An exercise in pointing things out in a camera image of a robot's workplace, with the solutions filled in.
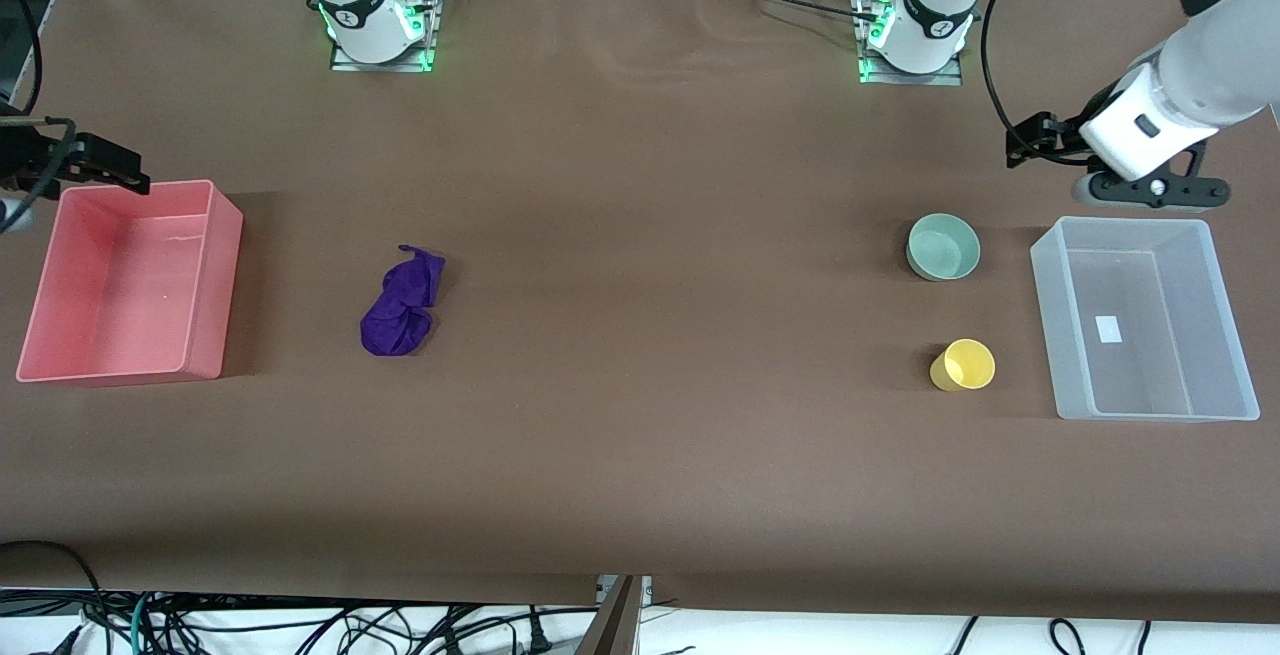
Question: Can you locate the black floor cable with plug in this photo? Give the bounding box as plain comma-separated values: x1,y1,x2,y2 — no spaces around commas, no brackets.
515,608,559,655

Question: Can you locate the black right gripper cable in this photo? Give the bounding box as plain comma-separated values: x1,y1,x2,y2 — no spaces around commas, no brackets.
0,115,80,233

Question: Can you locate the teal floor cable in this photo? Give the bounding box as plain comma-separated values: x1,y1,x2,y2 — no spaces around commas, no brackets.
126,592,153,655

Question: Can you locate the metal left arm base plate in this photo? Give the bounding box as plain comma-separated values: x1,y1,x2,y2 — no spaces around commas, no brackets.
857,0,964,88

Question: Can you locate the brown table cover sheet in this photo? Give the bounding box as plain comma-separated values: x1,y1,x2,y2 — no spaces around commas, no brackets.
0,0,1280,626

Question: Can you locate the grey table support post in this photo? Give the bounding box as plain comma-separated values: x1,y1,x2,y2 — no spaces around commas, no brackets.
574,574,653,655

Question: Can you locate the purple cloth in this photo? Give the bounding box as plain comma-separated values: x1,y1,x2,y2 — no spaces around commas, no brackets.
359,244,447,357

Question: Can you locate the pink plastic bin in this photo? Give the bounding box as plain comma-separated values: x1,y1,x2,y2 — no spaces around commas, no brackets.
15,179,245,384

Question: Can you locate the translucent white plastic bin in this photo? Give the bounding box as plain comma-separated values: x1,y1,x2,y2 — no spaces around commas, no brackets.
1029,216,1262,423

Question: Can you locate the pale green bowl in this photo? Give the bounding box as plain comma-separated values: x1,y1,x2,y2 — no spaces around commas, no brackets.
905,212,982,283

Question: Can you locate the yellow cup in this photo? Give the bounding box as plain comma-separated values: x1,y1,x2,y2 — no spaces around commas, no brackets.
929,338,997,393

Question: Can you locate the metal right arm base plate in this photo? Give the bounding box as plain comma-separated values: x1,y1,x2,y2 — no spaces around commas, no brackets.
329,0,444,74

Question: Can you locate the black looped floor cable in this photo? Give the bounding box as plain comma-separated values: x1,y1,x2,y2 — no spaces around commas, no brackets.
0,539,106,636

